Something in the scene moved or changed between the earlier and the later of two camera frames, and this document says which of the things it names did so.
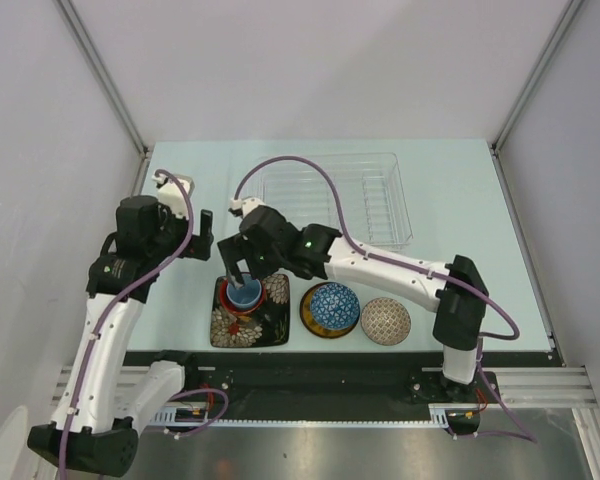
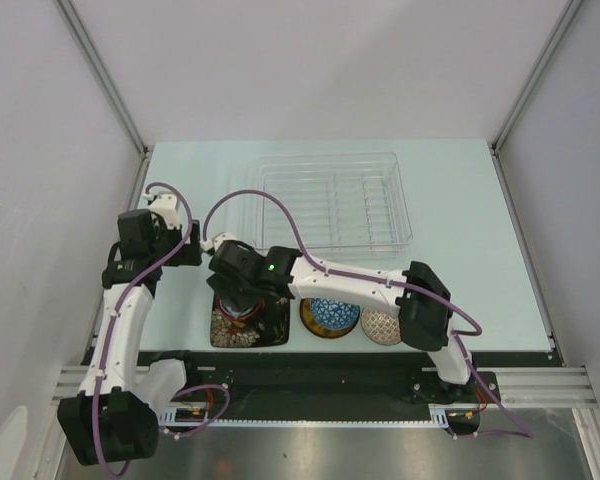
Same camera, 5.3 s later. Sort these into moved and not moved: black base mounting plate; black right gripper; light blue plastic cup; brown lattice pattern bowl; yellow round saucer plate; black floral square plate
Moved: light blue plastic cup; black right gripper
Not moved: yellow round saucer plate; black floral square plate; black base mounting plate; brown lattice pattern bowl
